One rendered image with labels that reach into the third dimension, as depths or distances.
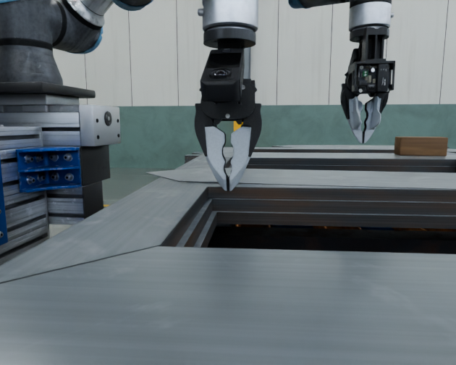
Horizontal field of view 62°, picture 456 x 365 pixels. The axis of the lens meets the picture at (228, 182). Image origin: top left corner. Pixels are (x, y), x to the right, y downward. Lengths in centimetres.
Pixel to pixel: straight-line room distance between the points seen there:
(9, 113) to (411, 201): 83
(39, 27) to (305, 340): 93
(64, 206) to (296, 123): 691
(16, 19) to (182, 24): 722
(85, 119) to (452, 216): 71
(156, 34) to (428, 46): 516
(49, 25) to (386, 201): 83
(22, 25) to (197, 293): 86
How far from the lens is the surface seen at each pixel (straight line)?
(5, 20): 101
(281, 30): 784
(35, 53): 99
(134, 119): 826
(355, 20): 80
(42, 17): 102
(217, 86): 43
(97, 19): 109
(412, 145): 114
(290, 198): 53
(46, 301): 22
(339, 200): 54
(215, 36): 52
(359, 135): 81
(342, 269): 25
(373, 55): 77
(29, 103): 96
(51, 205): 95
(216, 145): 51
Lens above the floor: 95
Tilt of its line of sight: 9 degrees down
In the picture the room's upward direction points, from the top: straight up
